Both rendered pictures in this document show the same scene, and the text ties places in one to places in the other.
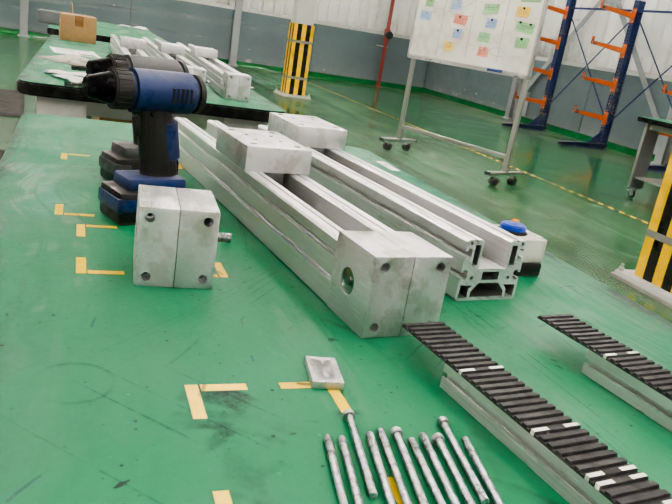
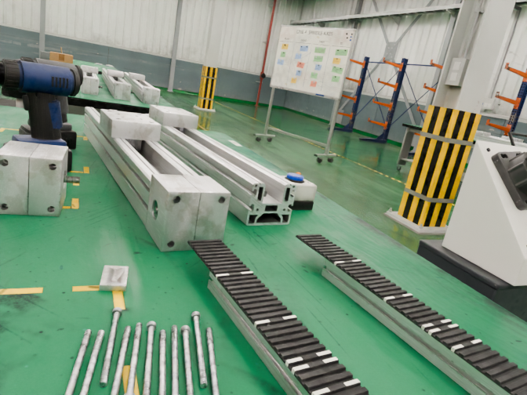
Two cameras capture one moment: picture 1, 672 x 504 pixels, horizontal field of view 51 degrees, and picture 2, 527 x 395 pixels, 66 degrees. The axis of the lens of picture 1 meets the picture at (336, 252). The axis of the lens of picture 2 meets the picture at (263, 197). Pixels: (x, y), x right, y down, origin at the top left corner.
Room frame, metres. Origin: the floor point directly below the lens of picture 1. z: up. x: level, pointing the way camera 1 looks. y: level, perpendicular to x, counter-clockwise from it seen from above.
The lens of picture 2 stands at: (0.14, -0.14, 1.05)
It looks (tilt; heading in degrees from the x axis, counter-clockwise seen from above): 16 degrees down; 356
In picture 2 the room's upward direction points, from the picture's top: 11 degrees clockwise
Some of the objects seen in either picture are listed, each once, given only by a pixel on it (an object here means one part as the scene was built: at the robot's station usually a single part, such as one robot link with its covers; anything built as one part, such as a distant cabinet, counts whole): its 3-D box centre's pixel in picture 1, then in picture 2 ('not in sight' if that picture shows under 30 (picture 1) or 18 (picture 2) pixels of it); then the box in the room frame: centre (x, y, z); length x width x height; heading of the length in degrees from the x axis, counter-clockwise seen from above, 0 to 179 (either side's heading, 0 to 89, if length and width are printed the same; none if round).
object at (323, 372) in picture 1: (323, 372); (114, 277); (0.60, -0.01, 0.78); 0.05 x 0.03 x 0.01; 13
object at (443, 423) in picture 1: (461, 457); (199, 346); (0.49, -0.13, 0.78); 0.11 x 0.01 x 0.01; 12
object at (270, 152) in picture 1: (260, 157); (128, 130); (1.15, 0.15, 0.87); 0.16 x 0.11 x 0.07; 29
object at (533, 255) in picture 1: (503, 248); (288, 191); (1.06, -0.26, 0.81); 0.10 x 0.08 x 0.06; 119
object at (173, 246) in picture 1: (184, 236); (41, 178); (0.80, 0.18, 0.83); 0.11 x 0.10 x 0.10; 109
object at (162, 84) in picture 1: (132, 145); (23, 117); (0.99, 0.31, 0.89); 0.20 x 0.08 x 0.22; 132
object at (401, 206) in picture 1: (355, 191); (198, 154); (1.24, -0.02, 0.82); 0.80 x 0.10 x 0.09; 29
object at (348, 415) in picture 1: (359, 450); (110, 342); (0.48, -0.04, 0.78); 0.11 x 0.01 x 0.01; 12
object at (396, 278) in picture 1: (396, 281); (194, 211); (0.77, -0.07, 0.83); 0.12 x 0.09 x 0.10; 119
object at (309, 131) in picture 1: (305, 136); (172, 121); (1.46, 0.10, 0.87); 0.16 x 0.11 x 0.07; 29
